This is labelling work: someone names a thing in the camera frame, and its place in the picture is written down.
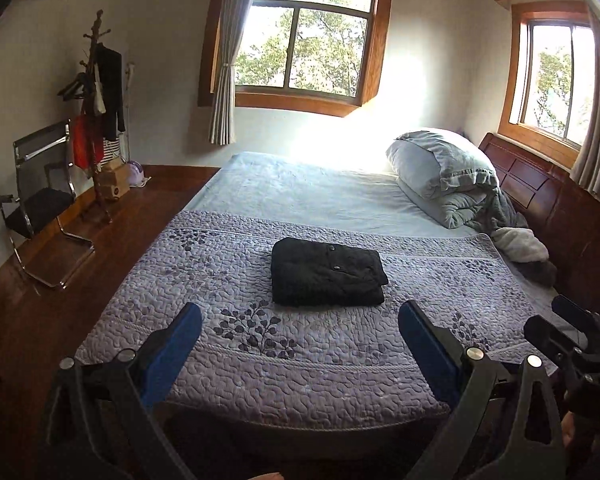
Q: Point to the light blue pillow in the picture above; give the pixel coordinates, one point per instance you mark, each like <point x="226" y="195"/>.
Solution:
<point x="435" y="160"/>

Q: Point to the wooden coat rack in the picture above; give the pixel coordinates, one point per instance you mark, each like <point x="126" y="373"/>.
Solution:
<point x="100" y="195"/>

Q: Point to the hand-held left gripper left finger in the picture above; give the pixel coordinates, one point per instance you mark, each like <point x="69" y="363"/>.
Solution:
<point x="175" y="355"/>

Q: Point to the striped hanging garment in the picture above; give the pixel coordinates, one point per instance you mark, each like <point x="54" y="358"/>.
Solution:
<point x="112" y="150"/>

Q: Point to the folded grey duvet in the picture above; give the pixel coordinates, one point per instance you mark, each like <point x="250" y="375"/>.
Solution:
<point x="475" y="207"/>

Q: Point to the black pants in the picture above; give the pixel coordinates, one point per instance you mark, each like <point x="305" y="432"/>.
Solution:
<point x="325" y="272"/>

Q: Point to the small wooden window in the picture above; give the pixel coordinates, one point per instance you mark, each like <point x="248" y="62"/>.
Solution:
<point x="555" y="75"/>

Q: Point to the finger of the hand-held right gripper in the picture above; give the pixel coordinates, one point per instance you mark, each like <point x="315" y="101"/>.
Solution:
<point x="547" y="337"/>
<point x="582" y="320"/>

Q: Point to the white fleece blanket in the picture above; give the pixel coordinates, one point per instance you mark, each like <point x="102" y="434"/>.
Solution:
<point x="517" y="246"/>

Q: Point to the large wooden window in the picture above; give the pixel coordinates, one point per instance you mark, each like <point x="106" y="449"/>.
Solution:
<point x="310" y="35"/>

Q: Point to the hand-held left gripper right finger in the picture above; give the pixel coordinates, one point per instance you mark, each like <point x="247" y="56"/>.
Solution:
<point x="427" y="352"/>

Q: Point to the black clothes hanger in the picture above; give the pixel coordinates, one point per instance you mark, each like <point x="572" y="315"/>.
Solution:
<point x="75" y="87"/>

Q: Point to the pale purple round object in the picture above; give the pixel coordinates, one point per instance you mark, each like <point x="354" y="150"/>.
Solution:
<point x="137" y="174"/>

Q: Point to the cardboard box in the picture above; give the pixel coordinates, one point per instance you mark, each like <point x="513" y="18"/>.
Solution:
<point x="115" y="184"/>

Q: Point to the black hanging garment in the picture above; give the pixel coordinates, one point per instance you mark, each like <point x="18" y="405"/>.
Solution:
<point x="111" y="90"/>

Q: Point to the wooden headboard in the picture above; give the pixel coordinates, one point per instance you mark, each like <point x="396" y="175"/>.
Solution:
<point x="555" y="210"/>

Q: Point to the red hanging bag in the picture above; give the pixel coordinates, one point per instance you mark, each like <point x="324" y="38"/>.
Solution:
<point x="84" y="142"/>

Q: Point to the grey quilted bedspread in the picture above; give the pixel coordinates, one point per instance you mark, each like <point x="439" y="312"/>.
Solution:
<point x="330" y="350"/>

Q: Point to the black mesh metal chair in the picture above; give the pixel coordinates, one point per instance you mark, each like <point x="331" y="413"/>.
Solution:
<point x="40" y="205"/>

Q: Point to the light blue bed sheet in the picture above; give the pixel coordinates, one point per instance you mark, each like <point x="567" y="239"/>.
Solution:
<point x="305" y="190"/>

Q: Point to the person's right hand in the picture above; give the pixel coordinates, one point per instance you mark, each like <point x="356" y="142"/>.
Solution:
<point x="568" y="430"/>

